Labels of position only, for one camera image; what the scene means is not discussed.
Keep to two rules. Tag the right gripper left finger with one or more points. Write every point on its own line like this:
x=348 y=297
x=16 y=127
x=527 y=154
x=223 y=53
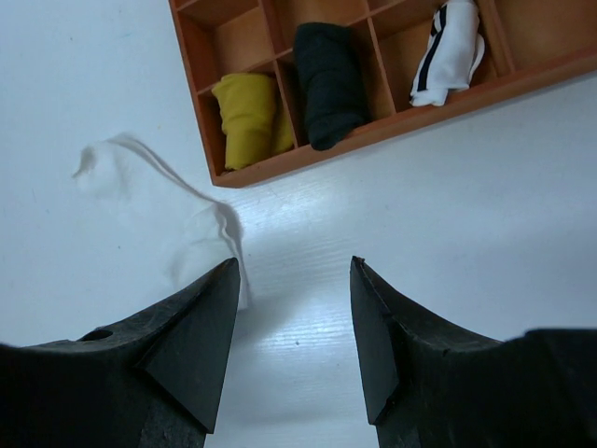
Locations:
x=153 y=379

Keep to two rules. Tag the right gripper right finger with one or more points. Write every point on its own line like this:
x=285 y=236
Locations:
x=430 y=383

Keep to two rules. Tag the white black striped sock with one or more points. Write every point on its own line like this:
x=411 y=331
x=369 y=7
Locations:
x=454 y=51

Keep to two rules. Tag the yellow rolled sock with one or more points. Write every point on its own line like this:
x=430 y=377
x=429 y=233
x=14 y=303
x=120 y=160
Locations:
x=253 y=119

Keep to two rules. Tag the orange compartment tray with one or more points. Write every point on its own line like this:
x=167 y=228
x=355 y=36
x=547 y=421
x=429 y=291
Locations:
x=529 y=45

